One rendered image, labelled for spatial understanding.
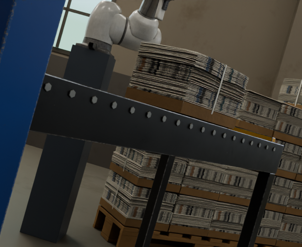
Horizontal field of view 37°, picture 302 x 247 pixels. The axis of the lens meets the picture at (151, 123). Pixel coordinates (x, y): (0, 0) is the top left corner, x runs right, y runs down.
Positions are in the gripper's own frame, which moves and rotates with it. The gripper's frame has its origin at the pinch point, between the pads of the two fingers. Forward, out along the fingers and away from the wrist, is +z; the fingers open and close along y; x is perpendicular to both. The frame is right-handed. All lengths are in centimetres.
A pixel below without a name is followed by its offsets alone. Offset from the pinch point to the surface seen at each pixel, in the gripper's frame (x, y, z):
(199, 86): -16.5, -13.3, 21.6
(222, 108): -34.4, -13.9, 26.2
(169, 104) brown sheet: -8.8, -8.5, 30.8
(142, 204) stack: -78, 45, 86
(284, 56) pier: -338, 119, -62
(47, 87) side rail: 62, -33, 36
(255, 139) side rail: -32, -32, 35
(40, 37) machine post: 80, -53, 29
